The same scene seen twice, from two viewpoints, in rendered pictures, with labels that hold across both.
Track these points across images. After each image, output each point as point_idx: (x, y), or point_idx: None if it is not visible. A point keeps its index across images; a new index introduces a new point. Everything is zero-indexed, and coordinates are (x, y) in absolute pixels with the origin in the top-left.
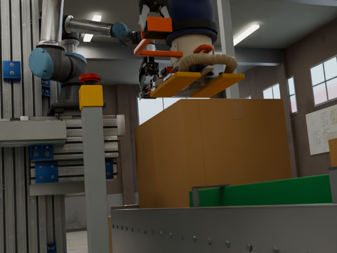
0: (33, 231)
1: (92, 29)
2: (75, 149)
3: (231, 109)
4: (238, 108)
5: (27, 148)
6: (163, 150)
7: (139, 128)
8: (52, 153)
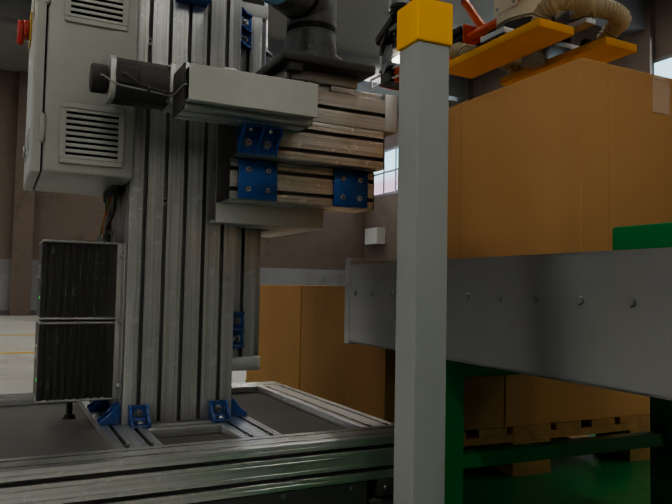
0: (213, 288)
1: None
2: (314, 145)
3: (654, 93)
4: (664, 95)
5: (210, 135)
6: (498, 160)
7: None
8: (278, 145)
